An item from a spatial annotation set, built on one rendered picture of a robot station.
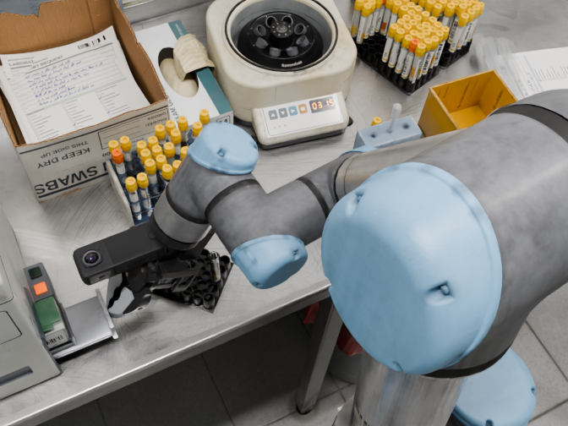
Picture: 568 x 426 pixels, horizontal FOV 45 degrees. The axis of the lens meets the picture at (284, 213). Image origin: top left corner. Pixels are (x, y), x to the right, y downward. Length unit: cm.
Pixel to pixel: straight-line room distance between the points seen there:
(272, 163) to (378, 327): 81
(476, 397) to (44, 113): 82
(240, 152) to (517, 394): 40
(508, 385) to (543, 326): 139
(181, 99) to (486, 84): 55
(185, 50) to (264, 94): 17
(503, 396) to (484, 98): 68
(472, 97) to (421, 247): 97
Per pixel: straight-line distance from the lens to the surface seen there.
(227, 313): 107
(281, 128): 121
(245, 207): 77
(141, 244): 90
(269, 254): 75
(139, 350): 105
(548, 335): 219
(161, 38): 131
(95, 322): 104
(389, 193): 39
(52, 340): 100
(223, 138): 79
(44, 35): 133
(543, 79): 145
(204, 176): 79
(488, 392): 80
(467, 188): 39
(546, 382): 213
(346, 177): 75
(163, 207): 86
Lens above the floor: 185
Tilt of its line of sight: 58 degrees down
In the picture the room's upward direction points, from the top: 7 degrees clockwise
